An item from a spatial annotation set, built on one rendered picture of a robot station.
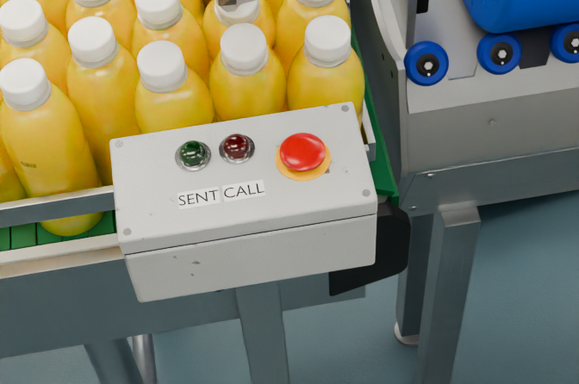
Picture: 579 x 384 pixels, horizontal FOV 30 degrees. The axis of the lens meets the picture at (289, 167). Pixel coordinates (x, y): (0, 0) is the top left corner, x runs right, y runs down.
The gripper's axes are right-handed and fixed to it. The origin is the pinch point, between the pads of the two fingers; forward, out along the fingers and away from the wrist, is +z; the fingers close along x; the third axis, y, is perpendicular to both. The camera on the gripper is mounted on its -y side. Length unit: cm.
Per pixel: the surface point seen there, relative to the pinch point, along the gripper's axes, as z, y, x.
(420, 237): 73, 29, -15
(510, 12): 2.6, 26.0, -5.7
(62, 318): 24.8, -19.5, -25.0
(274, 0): 10.9, 5.7, 1.4
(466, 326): 108, 41, -27
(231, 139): -6.2, -1.1, -16.5
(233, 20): 1.5, 1.0, -3.7
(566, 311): 107, 60, -27
